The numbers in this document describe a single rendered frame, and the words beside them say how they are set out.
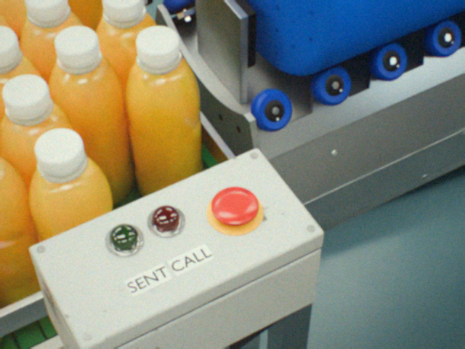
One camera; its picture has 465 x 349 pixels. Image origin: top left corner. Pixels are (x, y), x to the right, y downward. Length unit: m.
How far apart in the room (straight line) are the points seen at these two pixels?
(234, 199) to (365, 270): 1.33
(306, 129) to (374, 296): 1.02
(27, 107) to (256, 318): 0.26
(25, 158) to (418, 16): 0.41
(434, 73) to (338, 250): 1.00
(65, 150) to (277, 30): 0.32
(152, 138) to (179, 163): 0.05
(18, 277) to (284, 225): 0.28
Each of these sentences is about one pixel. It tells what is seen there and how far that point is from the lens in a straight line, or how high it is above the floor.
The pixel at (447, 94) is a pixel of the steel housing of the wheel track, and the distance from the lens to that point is 1.10.
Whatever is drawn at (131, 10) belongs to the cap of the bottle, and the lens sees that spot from 0.86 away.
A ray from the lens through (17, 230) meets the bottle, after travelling 0.81.
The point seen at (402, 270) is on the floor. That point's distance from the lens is 2.02.
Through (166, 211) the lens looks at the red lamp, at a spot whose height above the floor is 1.11.
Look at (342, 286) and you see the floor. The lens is 1.97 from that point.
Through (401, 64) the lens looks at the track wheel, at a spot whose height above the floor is 0.96.
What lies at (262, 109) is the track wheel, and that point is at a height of 0.97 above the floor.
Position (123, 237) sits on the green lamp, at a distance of 0.67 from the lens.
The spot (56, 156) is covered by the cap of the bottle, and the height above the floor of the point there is 1.10.
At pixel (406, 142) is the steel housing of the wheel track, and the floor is 0.85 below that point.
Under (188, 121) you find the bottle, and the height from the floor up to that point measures 1.02.
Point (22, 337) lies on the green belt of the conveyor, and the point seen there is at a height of 0.90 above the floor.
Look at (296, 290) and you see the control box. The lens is 0.73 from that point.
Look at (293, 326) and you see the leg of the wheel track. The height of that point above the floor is 0.45.
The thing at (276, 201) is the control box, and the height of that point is 1.10.
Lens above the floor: 1.65
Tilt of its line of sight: 50 degrees down
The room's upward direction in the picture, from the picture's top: 1 degrees counter-clockwise
